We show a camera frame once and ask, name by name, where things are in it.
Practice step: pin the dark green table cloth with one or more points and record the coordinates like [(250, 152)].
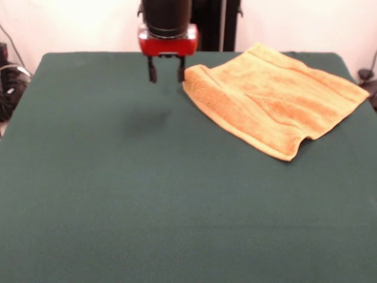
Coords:
[(88, 177)]

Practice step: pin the tan terry towel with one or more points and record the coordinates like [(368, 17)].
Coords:
[(265, 103)]

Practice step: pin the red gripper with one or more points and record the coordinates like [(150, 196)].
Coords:
[(168, 47)]

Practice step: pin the black floor equipment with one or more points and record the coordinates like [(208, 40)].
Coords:
[(365, 73), (11, 97)]

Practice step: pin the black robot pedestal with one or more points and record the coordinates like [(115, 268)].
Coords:
[(218, 29)]

